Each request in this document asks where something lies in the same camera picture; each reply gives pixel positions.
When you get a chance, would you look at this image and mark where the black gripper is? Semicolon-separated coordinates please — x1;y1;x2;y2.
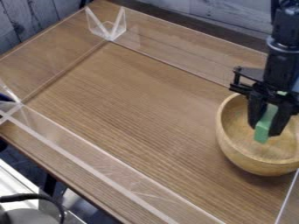
228;66;299;137

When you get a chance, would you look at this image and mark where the green rectangular block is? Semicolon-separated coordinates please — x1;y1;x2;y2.
253;103;277;144

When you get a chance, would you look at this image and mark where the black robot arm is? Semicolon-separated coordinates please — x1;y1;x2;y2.
228;0;299;141

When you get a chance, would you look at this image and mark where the brown wooden bowl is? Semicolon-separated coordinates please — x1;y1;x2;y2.
215;94;299;176

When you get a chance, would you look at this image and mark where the clear acrylic front barrier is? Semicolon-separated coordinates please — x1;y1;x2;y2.
0;85;225;224

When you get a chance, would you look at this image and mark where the clear acrylic corner bracket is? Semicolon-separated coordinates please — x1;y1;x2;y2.
85;7;126;41

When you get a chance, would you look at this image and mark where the grey metal bracket with screw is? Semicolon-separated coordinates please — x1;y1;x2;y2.
62;205;88;224

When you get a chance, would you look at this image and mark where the black cable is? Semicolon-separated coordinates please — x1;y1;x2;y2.
0;192;66;224

